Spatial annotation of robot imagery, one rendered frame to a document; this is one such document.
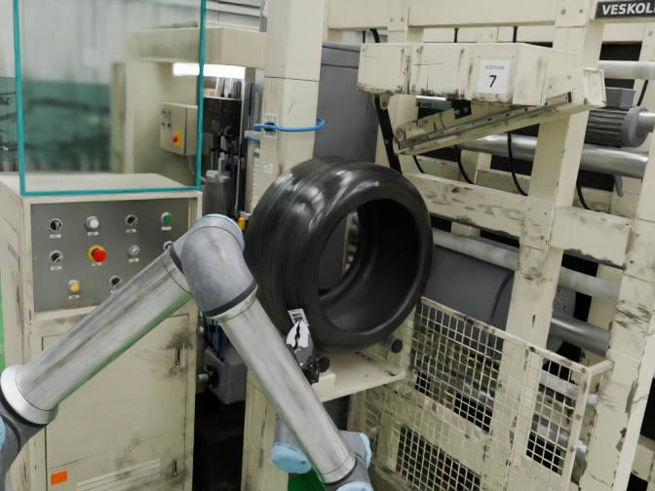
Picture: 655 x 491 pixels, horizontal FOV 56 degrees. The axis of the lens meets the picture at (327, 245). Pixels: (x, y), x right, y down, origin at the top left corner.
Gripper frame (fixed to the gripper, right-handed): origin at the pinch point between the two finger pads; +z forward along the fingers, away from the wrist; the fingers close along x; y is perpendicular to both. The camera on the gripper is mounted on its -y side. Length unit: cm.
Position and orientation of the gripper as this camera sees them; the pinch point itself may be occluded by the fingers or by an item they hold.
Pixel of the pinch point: (299, 323)
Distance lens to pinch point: 163.0
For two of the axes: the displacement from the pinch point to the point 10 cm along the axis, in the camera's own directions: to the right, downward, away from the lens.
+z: 0.5, -7.6, 6.5
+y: 3.5, 6.2, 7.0
